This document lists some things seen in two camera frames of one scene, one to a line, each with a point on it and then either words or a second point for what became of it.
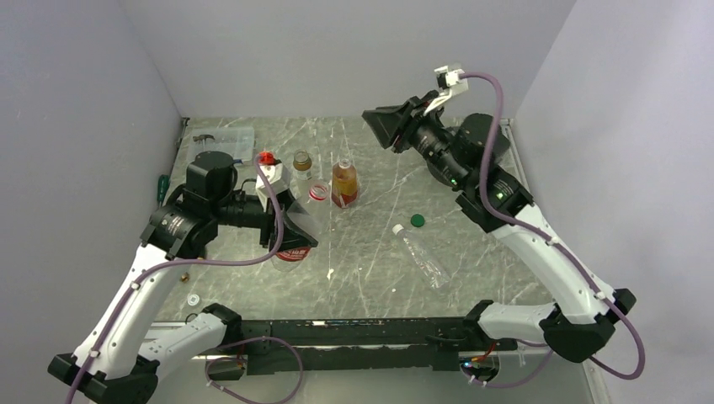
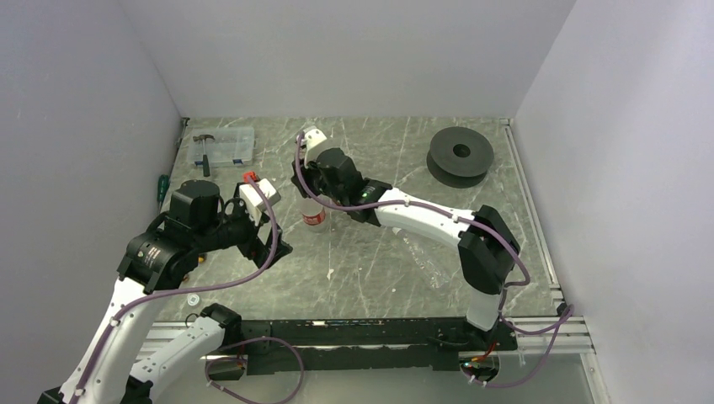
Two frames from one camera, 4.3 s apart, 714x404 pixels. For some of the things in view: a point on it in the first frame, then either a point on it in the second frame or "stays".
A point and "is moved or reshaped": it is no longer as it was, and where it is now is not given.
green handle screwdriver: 162,185 stays
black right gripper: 387,120 → 306,172
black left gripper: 293,237 → 254,247
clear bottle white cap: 434,274 stays
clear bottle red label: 313,213 is moved or reshaped
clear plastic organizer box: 237,141 stays
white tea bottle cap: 193,300 stays
